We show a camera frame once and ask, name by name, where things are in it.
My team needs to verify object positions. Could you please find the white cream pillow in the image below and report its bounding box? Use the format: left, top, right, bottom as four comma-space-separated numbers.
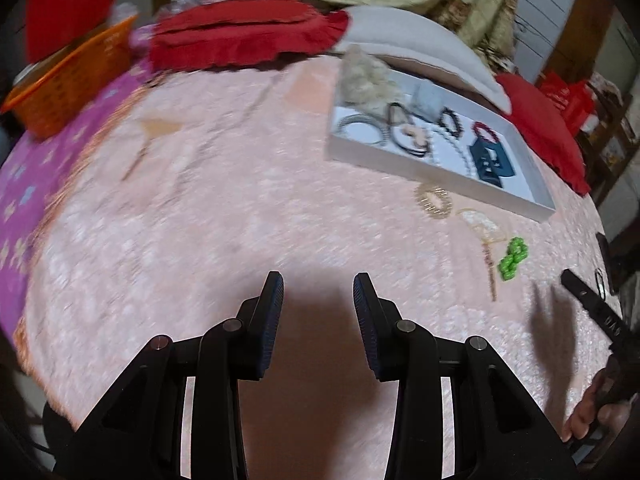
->
332, 6, 512, 114

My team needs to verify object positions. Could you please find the pink quilted bedspread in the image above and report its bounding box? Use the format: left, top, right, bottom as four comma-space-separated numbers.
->
16, 58, 608, 479

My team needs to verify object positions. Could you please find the person's hand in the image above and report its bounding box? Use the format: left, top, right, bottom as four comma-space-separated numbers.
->
560, 368, 631, 442

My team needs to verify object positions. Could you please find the red bead bracelet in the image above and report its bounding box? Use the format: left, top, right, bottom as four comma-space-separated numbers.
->
470, 120, 502, 146

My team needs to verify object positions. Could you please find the dark blue hair claw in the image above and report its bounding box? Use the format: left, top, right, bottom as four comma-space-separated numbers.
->
469, 136, 515, 188

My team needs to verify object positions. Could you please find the black oval ring clip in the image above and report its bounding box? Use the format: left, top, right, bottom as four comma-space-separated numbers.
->
594, 268, 608, 300

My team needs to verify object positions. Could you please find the dark brown bead bracelet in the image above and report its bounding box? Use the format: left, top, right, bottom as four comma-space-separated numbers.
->
437, 107, 466, 139

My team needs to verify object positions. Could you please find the red shopping bag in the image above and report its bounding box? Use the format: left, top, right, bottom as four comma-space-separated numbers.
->
536, 70, 596, 136

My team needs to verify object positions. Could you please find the light blue fuzzy scrunchie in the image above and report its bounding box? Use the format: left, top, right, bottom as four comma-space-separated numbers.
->
409, 79, 445, 122

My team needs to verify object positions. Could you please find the grey braided hair tie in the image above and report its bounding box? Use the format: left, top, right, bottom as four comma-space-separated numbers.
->
335, 112, 392, 149

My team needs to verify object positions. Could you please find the purple floral sheet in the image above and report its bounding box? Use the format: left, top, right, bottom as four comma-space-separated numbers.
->
0, 56, 151, 340

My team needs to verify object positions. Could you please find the orange plastic basket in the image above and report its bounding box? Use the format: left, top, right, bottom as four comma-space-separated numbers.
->
1, 14, 137, 140

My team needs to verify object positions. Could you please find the red ruffled pillow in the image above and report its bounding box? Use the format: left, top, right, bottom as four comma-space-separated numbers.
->
150, 0, 349, 70
495, 73, 590, 196

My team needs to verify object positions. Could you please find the white pearl bead necklace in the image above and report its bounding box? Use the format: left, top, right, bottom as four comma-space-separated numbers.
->
418, 123, 478, 179

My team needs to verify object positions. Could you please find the white shallow cardboard tray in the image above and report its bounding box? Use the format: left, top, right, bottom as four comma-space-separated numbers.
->
326, 86, 555, 222

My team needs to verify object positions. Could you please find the red ruffled pillow right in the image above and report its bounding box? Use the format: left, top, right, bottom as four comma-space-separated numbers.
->
495, 73, 590, 196

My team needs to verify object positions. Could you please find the amber spiral hair tie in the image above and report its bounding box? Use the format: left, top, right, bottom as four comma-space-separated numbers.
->
414, 183, 455, 220

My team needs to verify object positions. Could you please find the red ruffled pillow left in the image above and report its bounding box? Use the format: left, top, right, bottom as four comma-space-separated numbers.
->
150, 0, 349, 70

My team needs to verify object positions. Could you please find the red box in basket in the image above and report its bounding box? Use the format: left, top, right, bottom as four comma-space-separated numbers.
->
25, 0, 114, 64

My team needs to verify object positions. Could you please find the green bead bracelet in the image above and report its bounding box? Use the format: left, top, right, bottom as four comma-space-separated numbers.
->
497, 236, 530, 282

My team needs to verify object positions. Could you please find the cream dotted scrunchie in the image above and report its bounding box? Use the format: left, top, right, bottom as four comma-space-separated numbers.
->
337, 46, 407, 118

